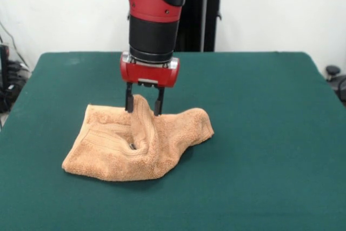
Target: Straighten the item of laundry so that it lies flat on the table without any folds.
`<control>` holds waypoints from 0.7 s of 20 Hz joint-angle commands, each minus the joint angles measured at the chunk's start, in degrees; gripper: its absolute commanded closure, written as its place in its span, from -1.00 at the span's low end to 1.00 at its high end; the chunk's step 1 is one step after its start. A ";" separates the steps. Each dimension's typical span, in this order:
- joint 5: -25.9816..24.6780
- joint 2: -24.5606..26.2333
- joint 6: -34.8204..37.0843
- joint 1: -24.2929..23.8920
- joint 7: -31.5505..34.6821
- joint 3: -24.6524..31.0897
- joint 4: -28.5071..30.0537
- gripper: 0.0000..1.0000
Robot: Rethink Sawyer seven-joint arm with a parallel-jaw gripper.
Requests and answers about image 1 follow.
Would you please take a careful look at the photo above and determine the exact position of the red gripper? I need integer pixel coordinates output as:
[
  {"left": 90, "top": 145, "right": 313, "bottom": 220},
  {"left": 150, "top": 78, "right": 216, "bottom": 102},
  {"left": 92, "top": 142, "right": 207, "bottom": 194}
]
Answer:
[{"left": 119, "top": 51, "right": 181, "bottom": 117}]

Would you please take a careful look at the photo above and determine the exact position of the tan terry towel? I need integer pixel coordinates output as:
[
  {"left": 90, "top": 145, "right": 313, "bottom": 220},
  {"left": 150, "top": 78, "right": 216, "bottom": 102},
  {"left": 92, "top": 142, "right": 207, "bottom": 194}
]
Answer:
[{"left": 62, "top": 94, "right": 215, "bottom": 182}]

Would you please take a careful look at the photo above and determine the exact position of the dark green table cloth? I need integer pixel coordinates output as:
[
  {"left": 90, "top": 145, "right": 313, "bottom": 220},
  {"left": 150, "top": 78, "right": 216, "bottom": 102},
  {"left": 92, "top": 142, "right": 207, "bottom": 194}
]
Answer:
[{"left": 0, "top": 51, "right": 346, "bottom": 231}]

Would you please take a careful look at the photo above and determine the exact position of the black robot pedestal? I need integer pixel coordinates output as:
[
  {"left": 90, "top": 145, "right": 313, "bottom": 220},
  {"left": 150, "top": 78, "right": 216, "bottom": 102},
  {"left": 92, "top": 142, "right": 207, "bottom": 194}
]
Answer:
[{"left": 127, "top": 0, "right": 234, "bottom": 52}]

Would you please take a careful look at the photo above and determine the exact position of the grey wall cable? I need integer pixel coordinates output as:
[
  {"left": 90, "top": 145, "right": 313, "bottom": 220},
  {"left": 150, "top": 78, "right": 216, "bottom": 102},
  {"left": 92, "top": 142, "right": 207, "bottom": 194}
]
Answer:
[{"left": 0, "top": 21, "right": 29, "bottom": 69}]

